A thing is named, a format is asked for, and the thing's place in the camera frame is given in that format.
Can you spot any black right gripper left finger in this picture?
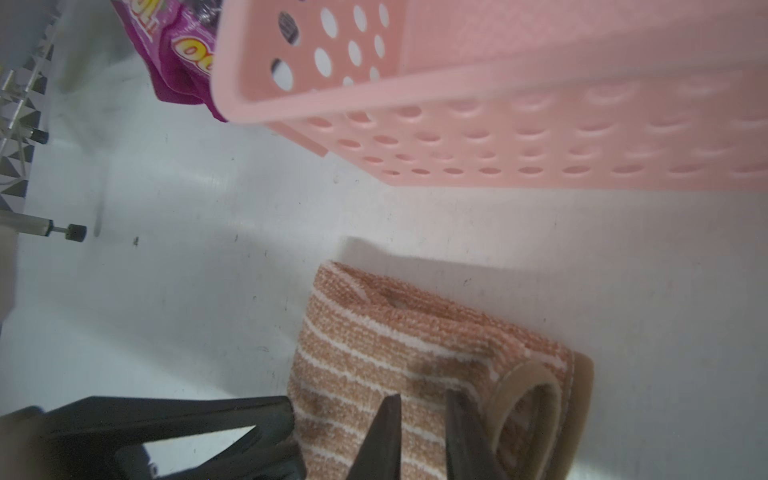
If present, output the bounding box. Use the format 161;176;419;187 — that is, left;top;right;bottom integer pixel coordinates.
346;394;402;480

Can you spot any purple snack packet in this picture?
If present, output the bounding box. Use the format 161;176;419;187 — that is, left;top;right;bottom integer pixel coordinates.
112;0;224;121

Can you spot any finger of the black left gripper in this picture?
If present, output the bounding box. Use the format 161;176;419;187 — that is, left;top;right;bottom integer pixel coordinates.
1;396;306;479

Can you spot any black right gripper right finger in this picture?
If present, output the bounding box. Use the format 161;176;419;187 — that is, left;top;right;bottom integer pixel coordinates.
445;390;506;480

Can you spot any brown striped square dishcloth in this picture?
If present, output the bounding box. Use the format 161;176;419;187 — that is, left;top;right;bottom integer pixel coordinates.
288;262;594;479

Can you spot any pink perforated plastic basket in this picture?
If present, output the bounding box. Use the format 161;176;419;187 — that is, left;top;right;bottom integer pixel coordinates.
211;1;767;190

